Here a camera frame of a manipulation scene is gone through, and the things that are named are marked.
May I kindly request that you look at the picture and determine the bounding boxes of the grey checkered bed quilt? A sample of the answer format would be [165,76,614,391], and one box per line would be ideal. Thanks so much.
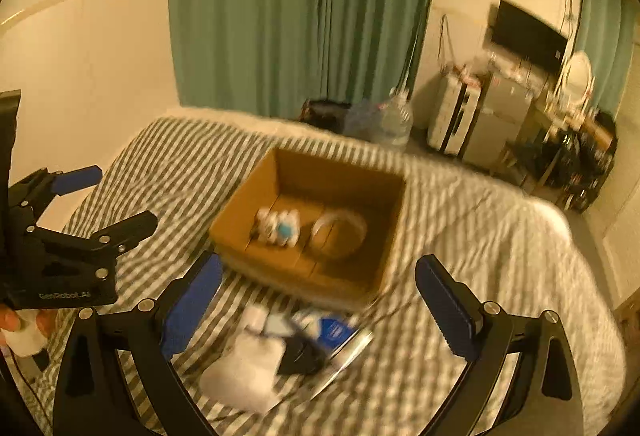
[19,115,626,436]

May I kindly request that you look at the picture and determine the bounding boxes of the white hard suitcase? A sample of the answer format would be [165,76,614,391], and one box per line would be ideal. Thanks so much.
[426,72,482,156]

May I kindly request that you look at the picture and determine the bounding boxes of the black garbage bag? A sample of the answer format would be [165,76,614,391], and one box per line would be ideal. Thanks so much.
[523,110,618,213]

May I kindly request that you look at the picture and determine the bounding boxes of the grey mini fridge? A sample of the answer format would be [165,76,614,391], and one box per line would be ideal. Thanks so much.
[462,72,533,170]

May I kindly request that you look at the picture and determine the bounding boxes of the green curtain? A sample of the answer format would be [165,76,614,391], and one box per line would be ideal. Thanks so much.
[168,0,431,118]
[574,0,639,115]

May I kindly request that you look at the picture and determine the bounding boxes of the person's left hand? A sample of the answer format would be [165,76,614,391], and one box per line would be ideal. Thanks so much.
[1,304,58,358]

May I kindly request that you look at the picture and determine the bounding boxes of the white oval vanity mirror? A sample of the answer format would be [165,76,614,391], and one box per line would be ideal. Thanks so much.
[555,51,594,112]

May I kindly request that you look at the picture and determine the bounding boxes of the green curtain left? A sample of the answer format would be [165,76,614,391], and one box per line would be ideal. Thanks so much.
[168,0,431,118]

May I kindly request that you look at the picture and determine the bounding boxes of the clear large water jug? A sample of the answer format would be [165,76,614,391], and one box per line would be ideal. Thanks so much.
[372,88,413,151]

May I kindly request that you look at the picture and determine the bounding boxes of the small white blue bottles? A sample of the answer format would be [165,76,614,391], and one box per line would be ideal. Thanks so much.
[250,208,300,248]

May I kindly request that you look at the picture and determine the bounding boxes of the brown cardboard box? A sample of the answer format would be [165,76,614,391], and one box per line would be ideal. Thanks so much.
[209,147,407,313]

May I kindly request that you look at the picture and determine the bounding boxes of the white tube with cap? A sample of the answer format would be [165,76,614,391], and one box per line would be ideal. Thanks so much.
[306,329,373,400]

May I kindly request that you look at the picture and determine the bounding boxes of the black bag on floor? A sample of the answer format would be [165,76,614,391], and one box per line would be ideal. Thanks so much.
[298,98,352,134]

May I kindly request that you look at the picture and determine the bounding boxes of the green curtain right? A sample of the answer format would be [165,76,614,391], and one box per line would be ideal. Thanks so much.
[574,0,639,115]

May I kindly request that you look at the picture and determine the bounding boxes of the black wall television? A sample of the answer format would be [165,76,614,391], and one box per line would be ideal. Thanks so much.
[491,0,567,76]

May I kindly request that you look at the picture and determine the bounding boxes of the small black pouch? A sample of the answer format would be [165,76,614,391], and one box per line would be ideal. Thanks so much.
[277,334,326,376]

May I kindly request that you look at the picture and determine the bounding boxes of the white round tape ring container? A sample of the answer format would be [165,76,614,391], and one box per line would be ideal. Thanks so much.
[309,209,368,261]

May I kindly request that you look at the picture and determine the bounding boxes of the blue white packet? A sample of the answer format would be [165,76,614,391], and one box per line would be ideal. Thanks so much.
[293,309,357,356]

